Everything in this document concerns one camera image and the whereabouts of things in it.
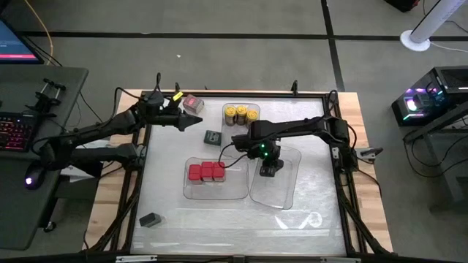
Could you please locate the black box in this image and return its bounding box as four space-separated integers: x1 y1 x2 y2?
383 0 421 12

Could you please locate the yellow lid spice jar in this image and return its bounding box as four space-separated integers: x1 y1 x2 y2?
224 105 237 127
245 108 260 129
235 104 249 126

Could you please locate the white paper sheet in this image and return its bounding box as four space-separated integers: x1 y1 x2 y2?
60 137 110 183

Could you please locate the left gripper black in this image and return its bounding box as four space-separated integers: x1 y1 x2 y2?
157 106 203 132

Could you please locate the black metal table frame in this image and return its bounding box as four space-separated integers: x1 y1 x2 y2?
87 80 394 263

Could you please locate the black lid green pepper tin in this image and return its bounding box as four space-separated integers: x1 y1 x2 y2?
203 129 223 147

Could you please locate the black lit computer case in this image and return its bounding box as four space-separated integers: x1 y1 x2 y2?
390 65 468 128

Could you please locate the yellow cable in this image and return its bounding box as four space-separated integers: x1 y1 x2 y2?
23 0 55 66

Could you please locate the clear plastic bin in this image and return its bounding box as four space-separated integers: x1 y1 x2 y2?
221 102 263 159
182 156 251 201
249 144 303 210

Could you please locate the white tower fan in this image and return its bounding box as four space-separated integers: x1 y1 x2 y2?
399 0 468 53

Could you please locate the black computer mouse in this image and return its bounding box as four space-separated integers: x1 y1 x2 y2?
23 162 48 191

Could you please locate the computer monitor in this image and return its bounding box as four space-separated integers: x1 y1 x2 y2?
0 20 45 66

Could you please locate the red lid spice tin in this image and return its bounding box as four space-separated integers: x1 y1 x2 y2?
182 94 205 115
188 164 203 186
212 161 227 183
200 161 214 183

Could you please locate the glossy white table sheet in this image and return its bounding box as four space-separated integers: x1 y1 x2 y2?
130 96 347 256

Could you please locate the backlit black keyboard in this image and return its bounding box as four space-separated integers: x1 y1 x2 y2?
0 111 39 153

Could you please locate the grey desk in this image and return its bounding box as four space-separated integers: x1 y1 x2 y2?
0 65 88 252

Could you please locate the white power cable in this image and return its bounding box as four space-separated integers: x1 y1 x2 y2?
430 40 468 54

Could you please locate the grey block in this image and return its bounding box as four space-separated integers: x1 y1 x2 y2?
138 213 163 229

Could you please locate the black clamp holder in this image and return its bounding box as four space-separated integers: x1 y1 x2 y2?
25 77 67 118

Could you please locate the grey equipment stand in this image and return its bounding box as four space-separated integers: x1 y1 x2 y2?
404 104 468 215

